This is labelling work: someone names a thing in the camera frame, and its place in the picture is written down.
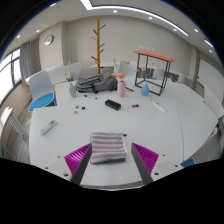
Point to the black marker pen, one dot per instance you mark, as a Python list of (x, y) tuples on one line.
[(90, 97)]

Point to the black rectangular box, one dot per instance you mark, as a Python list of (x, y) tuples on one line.
[(113, 104)]

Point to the black-framed orange-topped side table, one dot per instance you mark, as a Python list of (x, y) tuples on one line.
[(153, 55)]

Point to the grey curtain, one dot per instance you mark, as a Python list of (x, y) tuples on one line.
[(26, 63)]

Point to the green vase with dried stems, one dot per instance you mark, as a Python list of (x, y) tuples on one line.
[(72, 91)]

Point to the pink and grey striped towel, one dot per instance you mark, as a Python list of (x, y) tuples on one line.
[(108, 146)]

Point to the white chair with blue seat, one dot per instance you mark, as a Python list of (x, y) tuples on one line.
[(40, 86)]

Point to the white side desk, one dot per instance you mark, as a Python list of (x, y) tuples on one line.
[(8, 115)]

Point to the blue round magnet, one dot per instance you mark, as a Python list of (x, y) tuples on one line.
[(83, 108), (137, 105)]

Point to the grey backpack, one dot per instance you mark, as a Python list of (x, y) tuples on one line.
[(98, 83)]

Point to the green round magnet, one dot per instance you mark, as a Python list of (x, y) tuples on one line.
[(77, 107)]

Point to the ceiling lights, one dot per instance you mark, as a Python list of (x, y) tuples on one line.
[(115, 11)]

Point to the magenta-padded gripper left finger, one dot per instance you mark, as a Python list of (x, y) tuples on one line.
[(77, 160)]

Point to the round wall clock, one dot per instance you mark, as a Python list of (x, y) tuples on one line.
[(48, 40)]

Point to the yellow wooden coat stand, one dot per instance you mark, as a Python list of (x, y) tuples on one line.
[(98, 46)]

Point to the white bar-shaped eraser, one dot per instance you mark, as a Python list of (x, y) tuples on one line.
[(159, 107)]

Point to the white remote control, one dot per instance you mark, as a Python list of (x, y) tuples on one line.
[(48, 127)]

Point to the blue vase with dried stems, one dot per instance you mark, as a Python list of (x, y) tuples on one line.
[(145, 90)]

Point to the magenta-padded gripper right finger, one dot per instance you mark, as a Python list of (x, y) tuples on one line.
[(146, 160)]

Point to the window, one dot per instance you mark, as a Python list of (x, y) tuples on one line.
[(8, 78)]

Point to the pink vase with flowers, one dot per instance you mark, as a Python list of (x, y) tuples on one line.
[(121, 89)]

